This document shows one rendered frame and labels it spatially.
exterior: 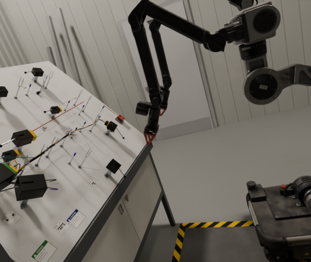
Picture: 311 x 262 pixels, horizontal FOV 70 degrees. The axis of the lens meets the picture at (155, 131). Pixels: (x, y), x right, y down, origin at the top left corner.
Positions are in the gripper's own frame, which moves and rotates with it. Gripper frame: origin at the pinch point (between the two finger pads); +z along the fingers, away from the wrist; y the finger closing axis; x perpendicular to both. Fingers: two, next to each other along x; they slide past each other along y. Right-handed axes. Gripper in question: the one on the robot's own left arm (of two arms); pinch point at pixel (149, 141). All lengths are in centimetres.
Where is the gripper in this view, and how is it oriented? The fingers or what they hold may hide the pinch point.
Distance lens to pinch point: 123.8
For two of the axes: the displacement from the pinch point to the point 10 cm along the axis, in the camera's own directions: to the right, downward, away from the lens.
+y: -1.8, 3.5, -9.2
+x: 9.7, 2.3, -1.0
